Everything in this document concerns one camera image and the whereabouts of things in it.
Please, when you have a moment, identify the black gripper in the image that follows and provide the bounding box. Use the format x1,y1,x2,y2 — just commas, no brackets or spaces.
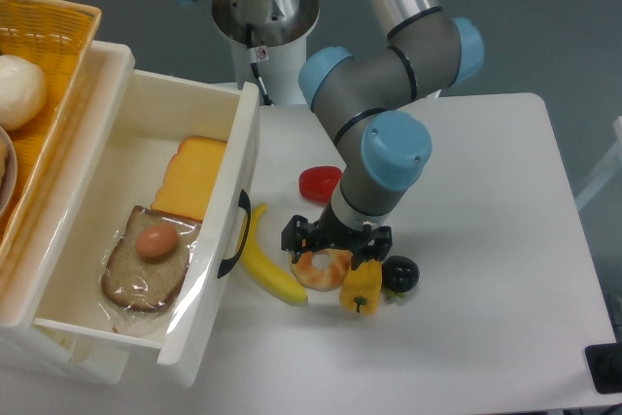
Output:
281,205,392,270

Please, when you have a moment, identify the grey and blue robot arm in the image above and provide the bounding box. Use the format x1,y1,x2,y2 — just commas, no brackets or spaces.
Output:
179,0,484,265

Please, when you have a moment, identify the white drawer cabinet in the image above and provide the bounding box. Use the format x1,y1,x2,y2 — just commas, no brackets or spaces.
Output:
1,41,135,384

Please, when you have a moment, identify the yellow bell pepper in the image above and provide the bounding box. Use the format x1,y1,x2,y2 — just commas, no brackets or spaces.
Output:
339,260,382,315

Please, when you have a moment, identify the yellow banana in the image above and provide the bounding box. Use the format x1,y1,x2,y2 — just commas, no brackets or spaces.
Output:
240,203,308,306

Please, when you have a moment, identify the red bell pepper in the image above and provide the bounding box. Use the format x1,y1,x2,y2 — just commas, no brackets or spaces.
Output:
298,166,342,204

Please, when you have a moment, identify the black round fruit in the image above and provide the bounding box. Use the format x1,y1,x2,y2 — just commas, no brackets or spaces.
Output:
382,256,421,303

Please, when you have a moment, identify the yellow toast slice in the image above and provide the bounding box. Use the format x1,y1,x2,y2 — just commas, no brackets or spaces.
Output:
151,136,226,223

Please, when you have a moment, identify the brown egg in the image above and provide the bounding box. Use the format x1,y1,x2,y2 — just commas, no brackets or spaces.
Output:
135,224,178,260

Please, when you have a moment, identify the brown bread slice in wrap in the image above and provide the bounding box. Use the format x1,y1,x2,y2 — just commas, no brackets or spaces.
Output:
100,205,201,313

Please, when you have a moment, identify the black device at table edge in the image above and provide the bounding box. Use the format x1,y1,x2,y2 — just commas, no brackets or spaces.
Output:
584,343,621,395

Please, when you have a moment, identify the bowl in basket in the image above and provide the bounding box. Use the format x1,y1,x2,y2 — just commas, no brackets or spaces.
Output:
1,128,17,218

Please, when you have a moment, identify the white bread roll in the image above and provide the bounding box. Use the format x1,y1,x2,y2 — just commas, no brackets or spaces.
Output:
1,54,47,131

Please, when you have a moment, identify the yellow wicker basket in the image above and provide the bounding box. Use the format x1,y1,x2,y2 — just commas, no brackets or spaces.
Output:
1,0,102,269

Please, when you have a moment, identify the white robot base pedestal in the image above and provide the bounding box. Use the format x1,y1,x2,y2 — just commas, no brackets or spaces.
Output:
212,0,320,105

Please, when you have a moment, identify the white frame right edge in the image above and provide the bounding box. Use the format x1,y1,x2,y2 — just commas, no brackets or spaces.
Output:
574,116,622,215

